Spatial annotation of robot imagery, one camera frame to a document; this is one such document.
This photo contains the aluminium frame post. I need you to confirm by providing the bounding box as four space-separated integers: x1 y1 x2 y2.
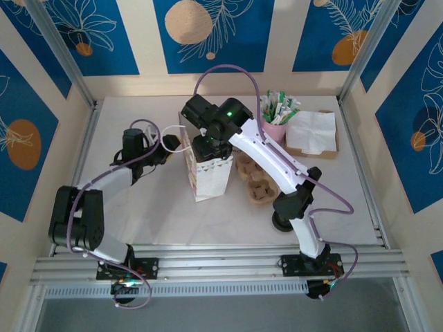
338 0 399 107
26 0 98 108

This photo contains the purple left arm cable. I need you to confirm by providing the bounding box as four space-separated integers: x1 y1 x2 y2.
67 119 165 311

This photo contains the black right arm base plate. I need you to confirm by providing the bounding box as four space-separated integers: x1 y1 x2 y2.
280 254 343 277

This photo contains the aluminium side rail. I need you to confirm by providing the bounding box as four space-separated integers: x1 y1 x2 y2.
50 100 103 257
337 100 388 248

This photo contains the aluminium frame rail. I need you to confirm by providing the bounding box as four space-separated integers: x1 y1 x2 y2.
29 243 408 283

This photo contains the grey slotted cable duct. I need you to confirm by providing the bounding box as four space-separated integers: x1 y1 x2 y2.
43 282 309 297

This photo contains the black right controller board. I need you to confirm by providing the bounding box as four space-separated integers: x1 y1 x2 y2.
306 279 342 301

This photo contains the pink cup holder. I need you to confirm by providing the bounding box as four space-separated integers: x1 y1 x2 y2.
260 119 287 145

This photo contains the brown cardboard napkin tray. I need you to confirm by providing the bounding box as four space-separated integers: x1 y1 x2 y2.
283 109 341 160

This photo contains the black left controller board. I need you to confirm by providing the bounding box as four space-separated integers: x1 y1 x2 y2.
109 276 143 305

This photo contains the black plastic cup lid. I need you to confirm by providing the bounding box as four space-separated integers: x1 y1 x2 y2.
272 212 293 233

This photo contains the brown cardboard cup carrier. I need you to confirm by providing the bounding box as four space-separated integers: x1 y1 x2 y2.
235 154 280 208

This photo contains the black controller board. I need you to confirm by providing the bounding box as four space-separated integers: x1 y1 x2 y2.
109 276 143 305
306 279 342 301

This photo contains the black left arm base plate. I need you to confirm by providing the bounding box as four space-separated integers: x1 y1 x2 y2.
96 257 160 280

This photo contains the white pastel print paper bag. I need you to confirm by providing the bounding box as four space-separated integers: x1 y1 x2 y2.
161 111 233 203

